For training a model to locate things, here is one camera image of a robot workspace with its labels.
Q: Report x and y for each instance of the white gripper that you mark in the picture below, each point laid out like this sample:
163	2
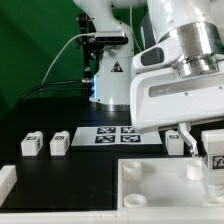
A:
161	99

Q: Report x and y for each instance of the white square tabletop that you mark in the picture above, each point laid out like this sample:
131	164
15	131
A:
165	182

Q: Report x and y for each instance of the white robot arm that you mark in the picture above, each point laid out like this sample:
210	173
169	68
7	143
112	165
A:
196	26

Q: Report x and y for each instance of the white sheet with tags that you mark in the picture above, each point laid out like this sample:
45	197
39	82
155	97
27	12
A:
112	135

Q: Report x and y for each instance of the white front obstacle rail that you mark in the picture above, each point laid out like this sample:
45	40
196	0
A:
207	215

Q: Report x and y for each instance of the white obstacle rail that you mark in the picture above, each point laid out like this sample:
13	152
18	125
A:
207	215
8	179

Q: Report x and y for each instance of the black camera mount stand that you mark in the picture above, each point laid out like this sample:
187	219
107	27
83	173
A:
86	26

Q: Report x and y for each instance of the white left obstacle rail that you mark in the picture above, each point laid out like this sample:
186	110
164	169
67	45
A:
8	179

